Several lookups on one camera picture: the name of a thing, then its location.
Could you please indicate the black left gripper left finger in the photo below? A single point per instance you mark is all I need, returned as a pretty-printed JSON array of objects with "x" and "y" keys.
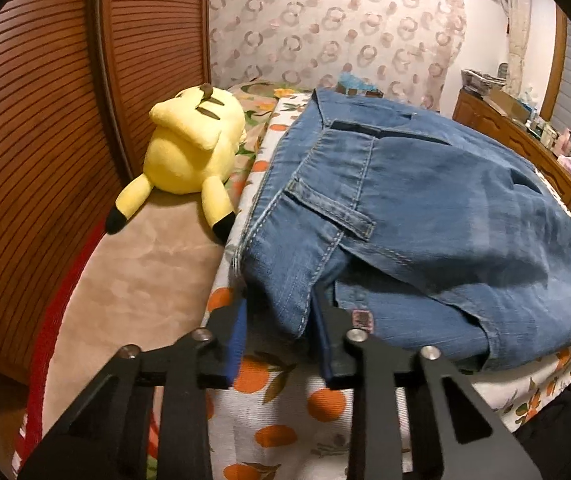
[{"x": 104, "y": 433}]

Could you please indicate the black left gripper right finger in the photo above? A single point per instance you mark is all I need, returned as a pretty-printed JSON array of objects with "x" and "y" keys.
[{"x": 414, "y": 415}]

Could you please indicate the blue denim pants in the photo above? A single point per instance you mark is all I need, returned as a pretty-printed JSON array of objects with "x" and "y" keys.
[{"x": 429, "y": 231}]

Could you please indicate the wooden sideboard cabinet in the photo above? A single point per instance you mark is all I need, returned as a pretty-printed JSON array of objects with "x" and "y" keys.
[{"x": 475, "y": 113}]

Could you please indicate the yellow Pikachu plush toy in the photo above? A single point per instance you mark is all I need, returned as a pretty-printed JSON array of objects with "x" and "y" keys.
[{"x": 191, "y": 150}]

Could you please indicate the cardboard box on sideboard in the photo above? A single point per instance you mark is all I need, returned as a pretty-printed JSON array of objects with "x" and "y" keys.
[{"x": 507, "y": 105}]

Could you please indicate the cardboard box with blue cloth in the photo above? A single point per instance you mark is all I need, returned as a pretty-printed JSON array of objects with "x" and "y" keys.
[{"x": 351, "y": 85}]

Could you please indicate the floral brown blanket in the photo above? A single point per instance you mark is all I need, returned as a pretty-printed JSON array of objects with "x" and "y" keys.
[{"x": 270, "y": 109}]

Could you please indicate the circle-pattern pink curtain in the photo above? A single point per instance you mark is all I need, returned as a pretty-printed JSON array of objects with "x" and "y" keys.
[{"x": 403, "y": 47}]

